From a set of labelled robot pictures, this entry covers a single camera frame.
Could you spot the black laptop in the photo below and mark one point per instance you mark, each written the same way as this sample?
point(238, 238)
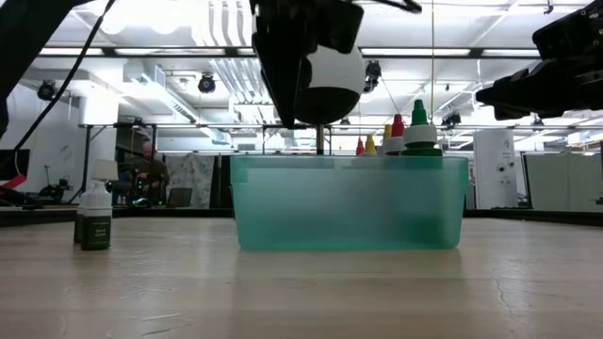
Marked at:
point(181, 198)

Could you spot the large green food coloring bottle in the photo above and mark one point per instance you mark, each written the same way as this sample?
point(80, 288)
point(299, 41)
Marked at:
point(420, 134)

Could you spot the large yellow food coloring bottle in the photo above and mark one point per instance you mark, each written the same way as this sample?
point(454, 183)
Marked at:
point(387, 132)
point(370, 145)

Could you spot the large orange food coloring bottle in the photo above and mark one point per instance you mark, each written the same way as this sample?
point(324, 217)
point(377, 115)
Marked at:
point(360, 148)

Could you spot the person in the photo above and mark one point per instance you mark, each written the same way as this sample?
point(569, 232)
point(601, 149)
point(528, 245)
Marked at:
point(151, 172)

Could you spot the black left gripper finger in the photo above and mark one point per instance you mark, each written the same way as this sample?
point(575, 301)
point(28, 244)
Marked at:
point(297, 75)
point(275, 66)

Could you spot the small green dropper bottle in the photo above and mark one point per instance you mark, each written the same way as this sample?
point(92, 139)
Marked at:
point(96, 230)

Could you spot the white round column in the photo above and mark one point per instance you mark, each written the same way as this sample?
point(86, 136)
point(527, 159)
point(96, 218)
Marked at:
point(494, 169)

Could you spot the grey partition panel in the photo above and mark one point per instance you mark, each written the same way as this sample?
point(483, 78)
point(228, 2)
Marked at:
point(565, 181)

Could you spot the black monitor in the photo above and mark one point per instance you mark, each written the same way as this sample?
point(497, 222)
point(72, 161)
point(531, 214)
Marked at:
point(14, 162)

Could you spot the large red food coloring bottle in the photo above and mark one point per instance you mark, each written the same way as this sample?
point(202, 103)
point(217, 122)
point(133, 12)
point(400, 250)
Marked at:
point(398, 124)

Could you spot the white globe table lamp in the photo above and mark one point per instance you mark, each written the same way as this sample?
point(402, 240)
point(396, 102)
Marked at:
point(334, 70)

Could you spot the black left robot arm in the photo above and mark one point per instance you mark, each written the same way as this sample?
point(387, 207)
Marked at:
point(23, 37)

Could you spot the black ceiling-hung camera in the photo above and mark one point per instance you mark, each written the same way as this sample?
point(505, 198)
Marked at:
point(451, 118)
point(206, 84)
point(47, 90)
point(373, 73)

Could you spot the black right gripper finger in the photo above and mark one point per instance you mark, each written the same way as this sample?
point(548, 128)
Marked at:
point(511, 113)
point(523, 89)

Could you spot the small white-capped dropper bottle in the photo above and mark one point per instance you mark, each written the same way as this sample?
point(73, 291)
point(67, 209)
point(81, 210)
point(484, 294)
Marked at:
point(77, 228)

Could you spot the green cutting mat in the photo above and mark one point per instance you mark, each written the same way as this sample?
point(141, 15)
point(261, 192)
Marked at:
point(330, 207)

